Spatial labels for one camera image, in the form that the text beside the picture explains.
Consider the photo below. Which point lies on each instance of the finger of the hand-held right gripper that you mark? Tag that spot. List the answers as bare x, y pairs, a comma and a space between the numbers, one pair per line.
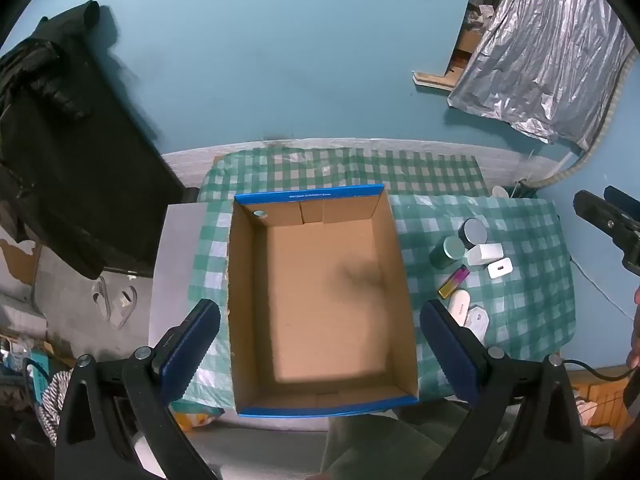
622, 200
607, 225

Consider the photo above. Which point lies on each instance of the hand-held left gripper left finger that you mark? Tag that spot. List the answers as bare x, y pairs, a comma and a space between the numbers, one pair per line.
192, 350

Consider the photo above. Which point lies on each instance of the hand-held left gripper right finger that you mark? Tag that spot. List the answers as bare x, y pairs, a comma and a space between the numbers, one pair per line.
450, 350

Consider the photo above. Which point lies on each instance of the white octagonal case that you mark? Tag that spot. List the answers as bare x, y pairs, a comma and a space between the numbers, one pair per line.
474, 320

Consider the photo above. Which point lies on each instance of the white oval case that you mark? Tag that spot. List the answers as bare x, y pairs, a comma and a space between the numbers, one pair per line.
459, 302

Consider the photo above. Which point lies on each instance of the rainbow lighter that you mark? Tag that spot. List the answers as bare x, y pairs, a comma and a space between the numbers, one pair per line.
454, 281

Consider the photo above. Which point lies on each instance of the green tin can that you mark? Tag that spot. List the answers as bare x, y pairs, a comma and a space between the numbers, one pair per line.
446, 255

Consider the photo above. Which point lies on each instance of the white plug charger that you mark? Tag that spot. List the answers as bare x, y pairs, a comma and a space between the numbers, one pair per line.
500, 269

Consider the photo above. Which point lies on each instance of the white plastic bottle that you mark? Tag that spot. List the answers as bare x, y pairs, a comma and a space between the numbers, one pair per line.
484, 255

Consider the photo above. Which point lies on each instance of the round tin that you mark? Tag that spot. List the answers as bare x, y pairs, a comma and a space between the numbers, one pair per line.
472, 232

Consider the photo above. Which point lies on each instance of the blue-rimmed cardboard box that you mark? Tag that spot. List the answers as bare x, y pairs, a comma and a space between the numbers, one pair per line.
320, 300

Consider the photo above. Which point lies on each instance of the person's right hand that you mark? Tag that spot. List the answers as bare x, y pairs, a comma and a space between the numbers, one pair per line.
636, 355

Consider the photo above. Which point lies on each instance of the orange printed bag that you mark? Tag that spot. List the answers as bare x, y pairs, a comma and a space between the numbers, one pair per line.
197, 417

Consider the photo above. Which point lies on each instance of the green checked tablecloth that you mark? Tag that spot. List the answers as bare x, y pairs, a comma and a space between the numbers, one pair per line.
525, 310

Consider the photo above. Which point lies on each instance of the white cup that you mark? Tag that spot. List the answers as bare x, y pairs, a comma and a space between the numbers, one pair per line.
500, 192

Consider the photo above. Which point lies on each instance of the person's green pants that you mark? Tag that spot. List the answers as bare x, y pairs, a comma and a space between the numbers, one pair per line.
380, 445

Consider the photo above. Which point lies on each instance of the striped fabric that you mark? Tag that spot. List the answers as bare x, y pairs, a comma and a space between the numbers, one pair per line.
55, 400

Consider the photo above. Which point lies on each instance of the teal plastic crate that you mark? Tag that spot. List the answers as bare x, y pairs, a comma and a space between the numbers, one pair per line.
40, 362

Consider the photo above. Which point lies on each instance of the wooden crate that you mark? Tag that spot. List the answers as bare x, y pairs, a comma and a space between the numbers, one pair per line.
600, 395

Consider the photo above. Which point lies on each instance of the white cloth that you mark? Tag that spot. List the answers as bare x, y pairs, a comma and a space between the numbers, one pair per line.
592, 417

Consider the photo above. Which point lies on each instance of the silver foil sheet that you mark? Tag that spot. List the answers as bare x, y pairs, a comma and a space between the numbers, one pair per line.
540, 50

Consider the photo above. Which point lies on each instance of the brown cardboard box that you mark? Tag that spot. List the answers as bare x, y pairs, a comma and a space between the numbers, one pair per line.
465, 42

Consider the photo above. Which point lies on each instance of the black cloth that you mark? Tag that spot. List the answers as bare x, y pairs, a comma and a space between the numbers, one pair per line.
75, 160

